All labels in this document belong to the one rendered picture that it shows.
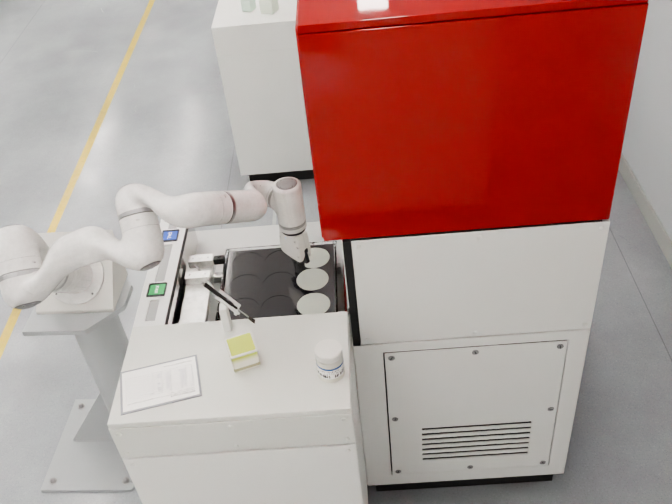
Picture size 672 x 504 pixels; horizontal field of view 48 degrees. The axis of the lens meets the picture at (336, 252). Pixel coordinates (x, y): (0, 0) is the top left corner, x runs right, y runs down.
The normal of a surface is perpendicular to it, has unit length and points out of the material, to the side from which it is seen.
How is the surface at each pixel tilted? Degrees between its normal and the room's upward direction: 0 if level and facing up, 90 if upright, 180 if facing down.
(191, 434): 90
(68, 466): 0
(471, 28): 90
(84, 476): 0
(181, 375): 0
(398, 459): 90
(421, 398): 90
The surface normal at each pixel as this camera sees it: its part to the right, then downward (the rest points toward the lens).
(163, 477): 0.01, 0.65
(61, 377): -0.09, -0.76
